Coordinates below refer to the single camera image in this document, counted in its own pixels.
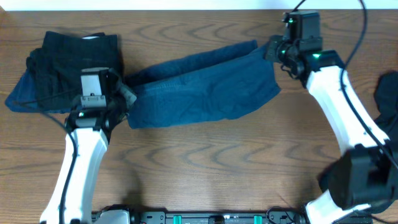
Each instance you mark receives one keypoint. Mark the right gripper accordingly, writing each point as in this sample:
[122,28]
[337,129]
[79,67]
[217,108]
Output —
[273,51]

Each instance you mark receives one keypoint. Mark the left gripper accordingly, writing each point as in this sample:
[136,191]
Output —
[123,94]

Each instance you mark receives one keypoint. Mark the blue denim shorts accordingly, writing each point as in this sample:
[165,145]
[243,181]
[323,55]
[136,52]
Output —
[225,83]

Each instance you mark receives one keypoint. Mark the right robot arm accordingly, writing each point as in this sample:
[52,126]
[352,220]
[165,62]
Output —
[365,176]

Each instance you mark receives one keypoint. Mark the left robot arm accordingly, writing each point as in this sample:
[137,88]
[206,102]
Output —
[88,133]

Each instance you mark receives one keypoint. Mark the folded black shorts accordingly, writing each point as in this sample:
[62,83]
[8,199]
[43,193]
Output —
[56,66]

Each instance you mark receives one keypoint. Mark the folded navy shorts underneath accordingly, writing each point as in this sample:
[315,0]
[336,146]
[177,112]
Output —
[33,96]

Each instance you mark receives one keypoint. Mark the black garment at right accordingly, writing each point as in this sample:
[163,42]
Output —
[385,97]

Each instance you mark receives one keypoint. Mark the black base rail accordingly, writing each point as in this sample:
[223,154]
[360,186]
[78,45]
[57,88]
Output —
[272,216]

